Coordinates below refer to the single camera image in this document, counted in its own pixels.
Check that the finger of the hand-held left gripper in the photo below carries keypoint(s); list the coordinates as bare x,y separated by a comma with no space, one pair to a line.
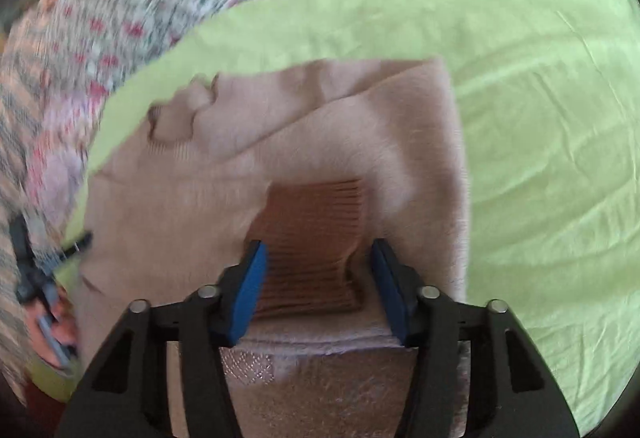
79,244

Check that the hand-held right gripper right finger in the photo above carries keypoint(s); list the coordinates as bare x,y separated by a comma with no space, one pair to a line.
392,293

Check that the person's left hand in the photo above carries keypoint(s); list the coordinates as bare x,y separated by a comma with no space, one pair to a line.
67,328

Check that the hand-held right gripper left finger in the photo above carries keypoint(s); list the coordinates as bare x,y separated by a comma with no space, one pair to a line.
250,288

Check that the beige knit sweater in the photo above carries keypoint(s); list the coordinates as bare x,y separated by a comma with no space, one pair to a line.
325,143

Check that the plaid pillow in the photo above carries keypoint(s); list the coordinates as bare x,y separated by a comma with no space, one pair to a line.
15,128

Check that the light green bed sheet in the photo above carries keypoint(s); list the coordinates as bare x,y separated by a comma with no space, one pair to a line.
550,118

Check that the large-flower print pillow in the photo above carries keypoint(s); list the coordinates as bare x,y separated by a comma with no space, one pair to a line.
57,173

